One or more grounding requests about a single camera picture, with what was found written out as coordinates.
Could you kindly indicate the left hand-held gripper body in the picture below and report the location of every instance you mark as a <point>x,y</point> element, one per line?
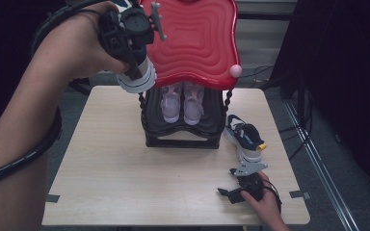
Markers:
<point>131,27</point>

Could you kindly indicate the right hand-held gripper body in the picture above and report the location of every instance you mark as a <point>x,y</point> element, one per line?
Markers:
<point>252,186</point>

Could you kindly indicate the white and navy sneaker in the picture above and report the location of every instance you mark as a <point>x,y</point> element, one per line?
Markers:
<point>141,78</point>
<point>245,138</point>

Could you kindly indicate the red and black shoe rack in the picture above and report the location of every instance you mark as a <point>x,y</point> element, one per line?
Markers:
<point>199,41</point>

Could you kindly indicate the person's right hand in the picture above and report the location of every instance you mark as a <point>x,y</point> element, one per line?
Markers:
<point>266,205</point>

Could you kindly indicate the person's left hand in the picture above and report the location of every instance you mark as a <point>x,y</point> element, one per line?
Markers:
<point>74,48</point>

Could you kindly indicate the grey tape piece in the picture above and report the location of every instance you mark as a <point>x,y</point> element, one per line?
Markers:
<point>299,194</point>
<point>52,198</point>

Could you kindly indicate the black horizontal bar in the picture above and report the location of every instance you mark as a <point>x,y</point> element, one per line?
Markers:
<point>263,16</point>

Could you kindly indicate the metal floor rail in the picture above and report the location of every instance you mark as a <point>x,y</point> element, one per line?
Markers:
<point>321,166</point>

